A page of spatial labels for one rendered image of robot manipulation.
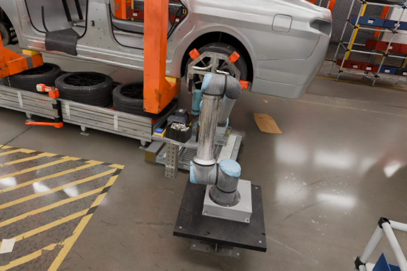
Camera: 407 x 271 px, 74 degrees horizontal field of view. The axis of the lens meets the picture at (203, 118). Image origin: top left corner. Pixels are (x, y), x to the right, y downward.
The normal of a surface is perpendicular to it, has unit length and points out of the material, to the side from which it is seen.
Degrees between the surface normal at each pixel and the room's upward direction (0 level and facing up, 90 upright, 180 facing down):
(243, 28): 90
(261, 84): 90
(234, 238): 0
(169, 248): 0
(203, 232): 0
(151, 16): 90
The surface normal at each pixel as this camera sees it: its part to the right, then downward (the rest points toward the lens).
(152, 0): -0.25, 0.41
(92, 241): 0.11, -0.89
